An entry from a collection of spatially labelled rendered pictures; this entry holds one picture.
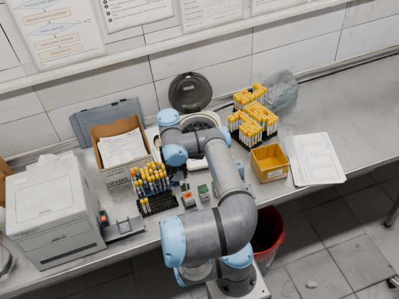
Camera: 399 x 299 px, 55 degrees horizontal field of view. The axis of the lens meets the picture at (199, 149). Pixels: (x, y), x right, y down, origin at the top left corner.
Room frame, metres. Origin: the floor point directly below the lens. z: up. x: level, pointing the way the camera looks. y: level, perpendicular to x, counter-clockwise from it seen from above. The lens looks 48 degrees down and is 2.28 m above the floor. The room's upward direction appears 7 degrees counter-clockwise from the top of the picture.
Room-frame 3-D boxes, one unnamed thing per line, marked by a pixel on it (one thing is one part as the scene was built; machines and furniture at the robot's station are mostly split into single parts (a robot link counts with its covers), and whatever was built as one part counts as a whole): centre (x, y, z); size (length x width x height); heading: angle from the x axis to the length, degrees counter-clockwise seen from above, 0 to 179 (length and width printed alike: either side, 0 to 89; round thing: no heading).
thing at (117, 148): (1.23, 0.36, 0.95); 0.29 x 0.25 x 0.15; 15
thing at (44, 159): (1.20, 0.71, 0.94); 0.22 x 0.12 x 0.13; 109
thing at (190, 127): (1.27, 0.00, 0.97); 0.15 x 0.15 x 0.07
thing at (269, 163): (1.07, -0.31, 0.93); 0.13 x 0.13 x 0.10; 11
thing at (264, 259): (1.05, -0.23, 0.22); 0.38 x 0.37 x 0.44; 105
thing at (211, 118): (1.26, 0.00, 0.94); 0.30 x 0.24 x 0.12; 6
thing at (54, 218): (0.86, 0.57, 1.03); 0.31 x 0.27 x 0.30; 105
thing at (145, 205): (0.95, 0.21, 0.93); 0.17 x 0.09 x 0.11; 105
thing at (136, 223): (0.82, 0.36, 0.92); 0.21 x 0.07 x 0.05; 105
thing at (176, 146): (0.82, 0.06, 1.38); 0.11 x 0.11 x 0.08; 6
